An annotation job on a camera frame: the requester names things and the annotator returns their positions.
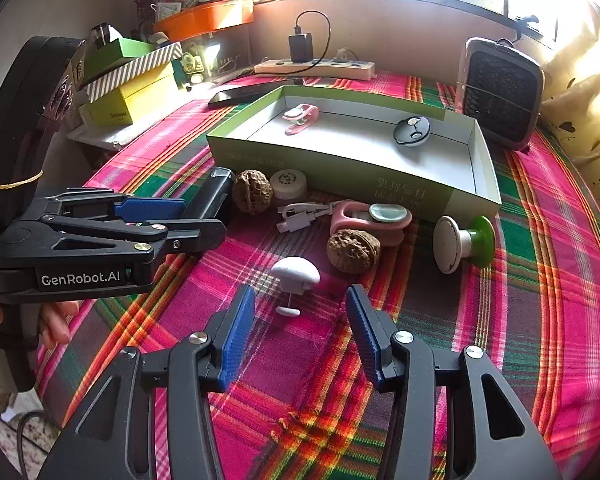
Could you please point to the black smartphone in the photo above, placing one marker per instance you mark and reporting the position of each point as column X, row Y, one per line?
column 240, row 96

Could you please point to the black window latch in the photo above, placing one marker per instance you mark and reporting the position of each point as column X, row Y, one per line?
column 525, row 22

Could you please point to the green printed card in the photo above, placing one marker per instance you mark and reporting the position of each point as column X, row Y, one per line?
column 187, row 66

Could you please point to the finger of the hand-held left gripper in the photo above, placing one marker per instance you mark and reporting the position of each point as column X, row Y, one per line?
column 150, row 206
column 190, row 237

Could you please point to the white and green knob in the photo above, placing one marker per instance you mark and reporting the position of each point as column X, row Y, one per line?
column 450, row 245

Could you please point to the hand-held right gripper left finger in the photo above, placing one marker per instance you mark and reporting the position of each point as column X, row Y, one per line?
column 237, row 330

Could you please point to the small beige figurine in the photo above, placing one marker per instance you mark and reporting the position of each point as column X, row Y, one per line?
column 345, row 53

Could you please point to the striped box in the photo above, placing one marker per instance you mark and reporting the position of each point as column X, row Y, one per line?
column 130, row 72

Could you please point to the grey and black heater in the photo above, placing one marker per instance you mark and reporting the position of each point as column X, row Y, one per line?
column 500, row 95

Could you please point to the white mushroom-shaped figure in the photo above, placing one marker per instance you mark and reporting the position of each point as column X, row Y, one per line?
column 295, row 270

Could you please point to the white round jar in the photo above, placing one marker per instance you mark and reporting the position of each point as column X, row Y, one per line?
column 287, row 185

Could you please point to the green and white cardboard box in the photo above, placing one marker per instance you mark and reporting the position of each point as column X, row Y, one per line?
column 355, row 170

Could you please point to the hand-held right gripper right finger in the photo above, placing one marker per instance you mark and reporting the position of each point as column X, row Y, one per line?
column 365, row 330

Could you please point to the brown walnut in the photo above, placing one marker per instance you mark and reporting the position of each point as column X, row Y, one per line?
column 352, row 252
column 252, row 192

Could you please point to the cream heart-print curtain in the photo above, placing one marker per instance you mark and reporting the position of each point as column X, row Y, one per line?
column 580, row 85

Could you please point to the person's left hand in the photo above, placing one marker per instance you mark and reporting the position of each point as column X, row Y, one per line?
column 55, row 325

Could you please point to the black round case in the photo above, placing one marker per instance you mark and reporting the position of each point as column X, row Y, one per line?
column 405, row 132

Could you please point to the dark shiny jar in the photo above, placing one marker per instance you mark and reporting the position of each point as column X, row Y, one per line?
column 102, row 34

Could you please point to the plaid tablecloth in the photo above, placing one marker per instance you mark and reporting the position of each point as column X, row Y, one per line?
column 530, row 310

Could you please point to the black charger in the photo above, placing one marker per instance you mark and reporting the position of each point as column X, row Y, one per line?
column 300, row 47

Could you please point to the orange tray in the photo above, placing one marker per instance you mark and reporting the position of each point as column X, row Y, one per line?
column 205, row 22

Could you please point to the black stapler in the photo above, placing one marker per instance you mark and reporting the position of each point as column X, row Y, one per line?
column 215, row 195

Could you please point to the cream power strip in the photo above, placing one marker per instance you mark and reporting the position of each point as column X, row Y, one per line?
column 340, row 69

